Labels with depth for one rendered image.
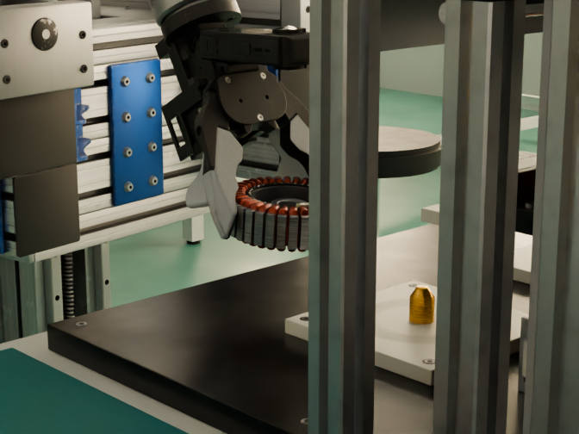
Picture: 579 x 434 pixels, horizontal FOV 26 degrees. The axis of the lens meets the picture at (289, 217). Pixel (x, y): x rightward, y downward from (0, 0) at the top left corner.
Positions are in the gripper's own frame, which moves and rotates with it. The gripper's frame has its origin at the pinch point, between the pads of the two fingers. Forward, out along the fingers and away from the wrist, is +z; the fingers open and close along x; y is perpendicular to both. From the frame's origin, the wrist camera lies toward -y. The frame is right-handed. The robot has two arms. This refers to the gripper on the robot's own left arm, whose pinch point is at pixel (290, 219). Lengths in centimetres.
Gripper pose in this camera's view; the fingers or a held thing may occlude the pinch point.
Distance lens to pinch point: 106.2
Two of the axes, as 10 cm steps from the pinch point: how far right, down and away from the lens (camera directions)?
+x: -7.3, 1.7, -6.6
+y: -5.9, 3.3, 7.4
